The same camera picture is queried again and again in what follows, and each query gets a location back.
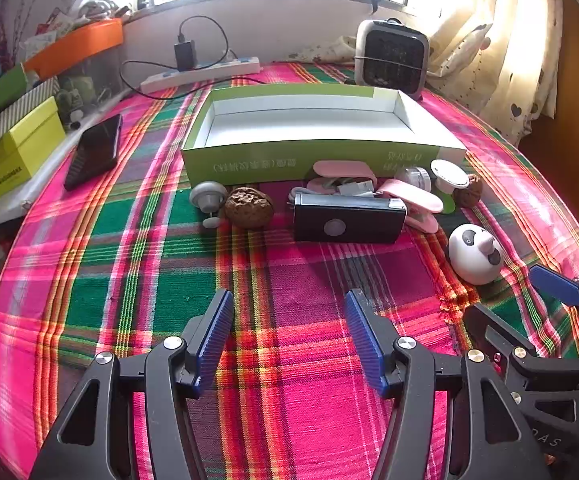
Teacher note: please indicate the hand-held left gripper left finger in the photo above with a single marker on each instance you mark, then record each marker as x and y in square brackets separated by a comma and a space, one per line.
[214, 340]

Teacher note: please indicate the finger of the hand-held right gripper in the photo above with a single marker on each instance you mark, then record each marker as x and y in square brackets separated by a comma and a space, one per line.
[554, 285]
[494, 330]

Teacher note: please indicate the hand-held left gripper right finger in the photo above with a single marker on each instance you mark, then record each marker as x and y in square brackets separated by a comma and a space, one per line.
[364, 340]

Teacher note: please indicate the white panda toy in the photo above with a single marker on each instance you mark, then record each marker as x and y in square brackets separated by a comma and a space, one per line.
[472, 255]

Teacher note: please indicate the black rectangular sensor light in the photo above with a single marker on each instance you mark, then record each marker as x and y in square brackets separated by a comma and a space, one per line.
[349, 217]

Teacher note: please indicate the small brown walnut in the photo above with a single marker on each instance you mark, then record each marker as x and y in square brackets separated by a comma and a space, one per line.
[469, 191]

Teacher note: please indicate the large brown walnut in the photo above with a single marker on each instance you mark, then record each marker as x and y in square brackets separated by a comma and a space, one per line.
[249, 205]

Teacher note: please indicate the grey suction hook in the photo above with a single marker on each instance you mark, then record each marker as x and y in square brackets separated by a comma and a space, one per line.
[208, 195]

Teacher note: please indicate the pink long clip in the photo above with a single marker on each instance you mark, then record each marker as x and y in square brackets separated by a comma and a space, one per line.
[409, 194]

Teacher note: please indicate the white green spool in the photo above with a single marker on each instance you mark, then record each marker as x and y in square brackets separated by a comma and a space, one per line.
[448, 170]

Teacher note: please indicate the small clear jar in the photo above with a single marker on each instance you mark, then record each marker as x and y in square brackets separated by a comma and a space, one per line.
[414, 176]

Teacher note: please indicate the pink rounded clip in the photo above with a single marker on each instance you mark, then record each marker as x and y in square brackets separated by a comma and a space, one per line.
[339, 167]

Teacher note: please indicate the green white cardboard box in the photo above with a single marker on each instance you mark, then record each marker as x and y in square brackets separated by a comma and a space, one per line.
[269, 160]

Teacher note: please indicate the black smartphone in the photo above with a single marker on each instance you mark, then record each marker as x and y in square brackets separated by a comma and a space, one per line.
[94, 152]

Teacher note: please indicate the cream heart print curtain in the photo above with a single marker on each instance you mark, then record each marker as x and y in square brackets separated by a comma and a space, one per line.
[524, 50]

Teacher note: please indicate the white power strip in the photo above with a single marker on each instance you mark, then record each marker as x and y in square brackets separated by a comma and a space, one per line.
[209, 71]

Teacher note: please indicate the yellow green box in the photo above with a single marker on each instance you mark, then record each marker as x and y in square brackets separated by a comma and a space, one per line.
[14, 160]

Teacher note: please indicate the grey fan heater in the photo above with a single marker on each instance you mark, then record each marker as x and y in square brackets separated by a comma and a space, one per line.
[392, 57]

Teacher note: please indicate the green plush figure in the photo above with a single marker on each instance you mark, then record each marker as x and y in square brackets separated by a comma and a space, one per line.
[74, 91]

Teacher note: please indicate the black charger plug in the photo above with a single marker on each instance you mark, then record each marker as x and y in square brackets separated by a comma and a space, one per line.
[185, 55]

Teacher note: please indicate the cream floral cloth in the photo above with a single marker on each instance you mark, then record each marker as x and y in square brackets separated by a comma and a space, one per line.
[327, 50]

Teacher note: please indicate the striped grey box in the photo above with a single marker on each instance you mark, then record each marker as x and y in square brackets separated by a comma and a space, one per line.
[24, 105]

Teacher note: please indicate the orange plastic bin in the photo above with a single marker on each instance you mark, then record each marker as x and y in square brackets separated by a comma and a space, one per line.
[79, 45]

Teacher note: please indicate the pile of assorted packets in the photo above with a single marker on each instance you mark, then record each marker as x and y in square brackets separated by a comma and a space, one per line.
[69, 15]

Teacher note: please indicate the purple dried flower branches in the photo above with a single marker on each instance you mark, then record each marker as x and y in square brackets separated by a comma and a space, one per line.
[0, 35]

